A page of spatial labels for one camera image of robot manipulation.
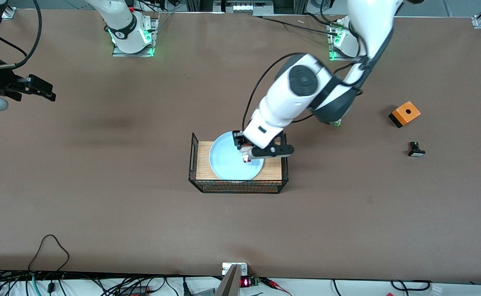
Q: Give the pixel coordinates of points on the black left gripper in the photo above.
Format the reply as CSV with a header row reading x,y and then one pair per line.
x,y
238,140

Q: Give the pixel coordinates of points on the red push button switch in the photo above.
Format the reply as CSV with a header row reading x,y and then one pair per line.
x,y
247,159

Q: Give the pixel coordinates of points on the light blue plate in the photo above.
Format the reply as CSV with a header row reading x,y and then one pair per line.
x,y
228,158

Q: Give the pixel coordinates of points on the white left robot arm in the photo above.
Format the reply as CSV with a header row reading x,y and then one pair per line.
x,y
289,98

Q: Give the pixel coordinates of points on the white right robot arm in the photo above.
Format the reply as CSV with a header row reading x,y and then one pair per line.
x,y
125,24

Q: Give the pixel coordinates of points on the black square push button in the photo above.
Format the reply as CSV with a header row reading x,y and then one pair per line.
x,y
416,151

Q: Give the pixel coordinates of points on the red digit display module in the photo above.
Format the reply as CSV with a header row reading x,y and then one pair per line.
x,y
246,282

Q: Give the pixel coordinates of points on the red clip lead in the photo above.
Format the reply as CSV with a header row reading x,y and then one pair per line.
x,y
275,284

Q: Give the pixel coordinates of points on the black power adapter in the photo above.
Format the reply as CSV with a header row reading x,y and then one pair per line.
x,y
135,290

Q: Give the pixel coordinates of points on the white mounting bracket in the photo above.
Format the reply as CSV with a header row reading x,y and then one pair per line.
x,y
225,268

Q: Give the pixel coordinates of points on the grey camera mount pole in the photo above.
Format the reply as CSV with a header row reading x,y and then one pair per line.
x,y
228,283

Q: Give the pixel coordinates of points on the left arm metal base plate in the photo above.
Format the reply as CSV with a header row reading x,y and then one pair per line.
x,y
333,45

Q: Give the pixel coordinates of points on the orange button enclosure box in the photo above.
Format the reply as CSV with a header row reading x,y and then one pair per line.
x,y
407,112

